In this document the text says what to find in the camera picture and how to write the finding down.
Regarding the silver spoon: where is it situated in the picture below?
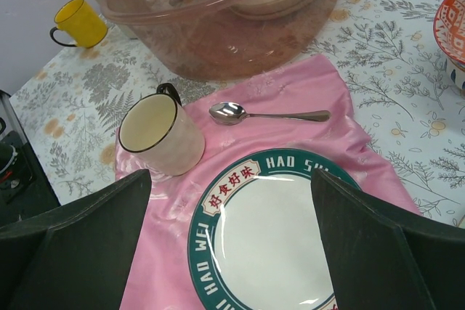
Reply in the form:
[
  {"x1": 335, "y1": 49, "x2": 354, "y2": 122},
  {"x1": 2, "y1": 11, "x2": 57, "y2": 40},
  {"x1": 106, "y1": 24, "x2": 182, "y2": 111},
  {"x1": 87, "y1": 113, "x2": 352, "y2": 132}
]
[{"x1": 209, "y1": 102, "x2": 331, "y2": 126}]

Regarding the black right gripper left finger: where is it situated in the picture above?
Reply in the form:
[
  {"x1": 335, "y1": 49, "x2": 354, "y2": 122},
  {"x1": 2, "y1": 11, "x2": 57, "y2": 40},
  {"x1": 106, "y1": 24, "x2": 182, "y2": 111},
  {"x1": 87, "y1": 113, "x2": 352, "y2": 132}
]
[{"x1": 1, "y1": 170, "x2": 151, "y2": 309}]

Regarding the cream enamel mug black rim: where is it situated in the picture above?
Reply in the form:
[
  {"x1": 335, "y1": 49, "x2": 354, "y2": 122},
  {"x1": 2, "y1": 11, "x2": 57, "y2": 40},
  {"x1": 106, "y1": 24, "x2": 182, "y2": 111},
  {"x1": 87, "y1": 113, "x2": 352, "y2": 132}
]
[{"x1": 118, "y1": 83, "x2": 206, "y2": 176}]

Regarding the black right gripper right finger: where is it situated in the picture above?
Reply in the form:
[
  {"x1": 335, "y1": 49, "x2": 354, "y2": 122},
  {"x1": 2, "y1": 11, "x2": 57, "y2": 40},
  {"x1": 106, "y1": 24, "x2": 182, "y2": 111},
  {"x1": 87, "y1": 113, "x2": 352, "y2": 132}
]
[{"x1": 312, "y1": 170, "x2": 464, "y2": 309}]

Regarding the pink satin cloth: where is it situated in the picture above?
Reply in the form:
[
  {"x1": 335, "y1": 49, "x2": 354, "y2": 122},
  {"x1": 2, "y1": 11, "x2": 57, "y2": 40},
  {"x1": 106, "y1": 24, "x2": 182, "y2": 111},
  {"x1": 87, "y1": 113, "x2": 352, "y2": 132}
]
[{"x1": 121, "y1": 55, "x2": 417, "y2": 309}]

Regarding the pink translucent plastic bin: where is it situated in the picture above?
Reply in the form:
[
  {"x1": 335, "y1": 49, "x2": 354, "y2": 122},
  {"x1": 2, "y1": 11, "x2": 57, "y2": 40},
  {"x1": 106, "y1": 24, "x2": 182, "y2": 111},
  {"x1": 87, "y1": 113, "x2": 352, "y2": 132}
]
[{"x1": 101, "y1": 0, "x2": 337, "y2": 81}]

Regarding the red patterned bowl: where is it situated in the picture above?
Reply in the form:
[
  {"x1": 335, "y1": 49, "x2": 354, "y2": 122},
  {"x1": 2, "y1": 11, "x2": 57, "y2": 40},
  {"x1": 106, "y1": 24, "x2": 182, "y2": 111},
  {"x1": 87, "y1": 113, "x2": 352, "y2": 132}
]
[{"x1": 433, "y1": 0, "x2": 464, "y2": 67}]

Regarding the yellow enamel mug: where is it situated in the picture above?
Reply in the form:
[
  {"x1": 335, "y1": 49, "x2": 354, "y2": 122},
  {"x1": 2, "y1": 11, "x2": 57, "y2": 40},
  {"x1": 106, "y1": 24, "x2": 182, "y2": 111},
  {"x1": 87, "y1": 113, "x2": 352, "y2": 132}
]
[{"x1": 49, "y1": 0, "x2": 108, "y2": 49}]

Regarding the green rimmed white plate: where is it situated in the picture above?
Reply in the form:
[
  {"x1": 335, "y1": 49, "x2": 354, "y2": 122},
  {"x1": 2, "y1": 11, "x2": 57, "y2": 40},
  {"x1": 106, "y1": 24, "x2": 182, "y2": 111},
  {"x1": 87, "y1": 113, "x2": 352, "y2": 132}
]
[{"x1": 187, "y1": 148, "x2": 355, "y2": 309}]

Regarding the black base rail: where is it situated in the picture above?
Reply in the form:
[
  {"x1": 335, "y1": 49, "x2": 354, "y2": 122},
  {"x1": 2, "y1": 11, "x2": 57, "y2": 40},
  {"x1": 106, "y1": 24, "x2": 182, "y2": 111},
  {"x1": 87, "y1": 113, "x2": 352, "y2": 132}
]
[{"x1": 1, "y1": 91, "x2": 60, "y2": 226}]

